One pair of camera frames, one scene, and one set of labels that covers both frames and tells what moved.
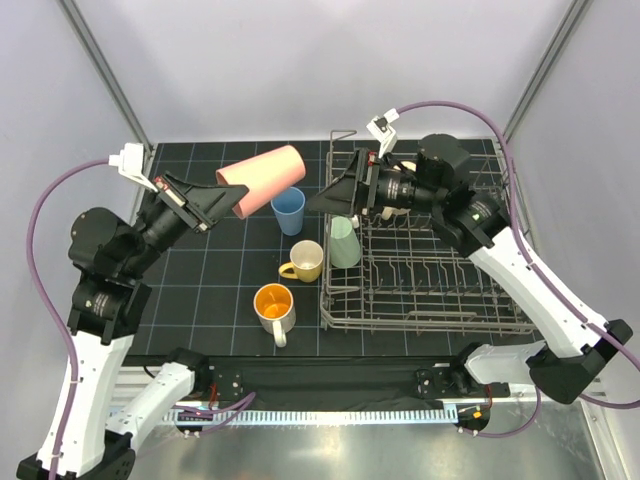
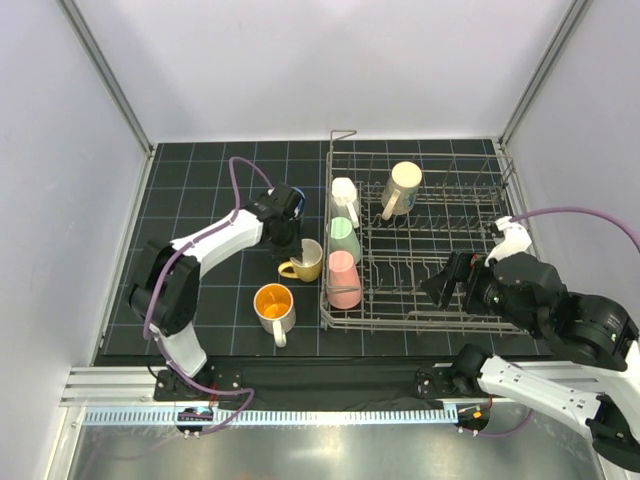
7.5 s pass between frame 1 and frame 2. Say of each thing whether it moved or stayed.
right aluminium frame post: stayed
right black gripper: moved
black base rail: stayed
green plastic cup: stayed
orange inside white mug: stayed
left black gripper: moved
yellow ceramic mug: stayed
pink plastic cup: moved
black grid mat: stayed
